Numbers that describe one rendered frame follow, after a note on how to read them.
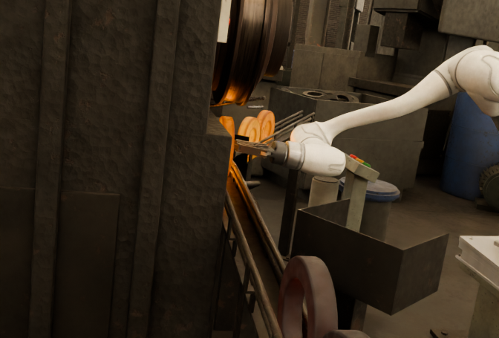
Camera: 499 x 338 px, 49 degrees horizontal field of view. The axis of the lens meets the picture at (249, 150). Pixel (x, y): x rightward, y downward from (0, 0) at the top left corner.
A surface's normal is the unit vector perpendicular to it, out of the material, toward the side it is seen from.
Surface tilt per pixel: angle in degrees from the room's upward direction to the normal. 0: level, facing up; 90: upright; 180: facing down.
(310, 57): 90
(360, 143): 90
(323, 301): 46
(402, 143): 90
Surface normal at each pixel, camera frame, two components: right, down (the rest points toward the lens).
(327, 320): 0.22, -0.30
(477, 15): 0.51, 0.23
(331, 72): -0.85, 0.00
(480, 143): -0.49, 0.11
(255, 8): 0.20, 0.08
